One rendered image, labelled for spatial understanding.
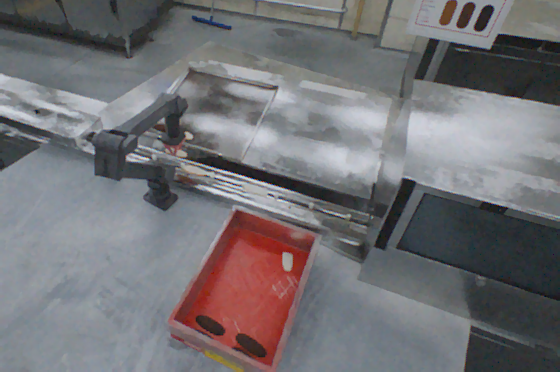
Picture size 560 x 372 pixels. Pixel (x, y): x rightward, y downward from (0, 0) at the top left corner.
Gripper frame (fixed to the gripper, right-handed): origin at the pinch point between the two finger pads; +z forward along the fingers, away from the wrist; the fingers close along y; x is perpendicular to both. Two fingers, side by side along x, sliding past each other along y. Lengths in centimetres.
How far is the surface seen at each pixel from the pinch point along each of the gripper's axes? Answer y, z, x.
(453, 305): -22, 7, -108
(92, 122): 3.6, 1.2, 45.8
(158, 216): -25.4, 11.2, -5.5
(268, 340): -52, 11, -59
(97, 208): -31.4, 11.2, 18.5
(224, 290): -43, 11, -41
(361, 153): 31, 1, -71
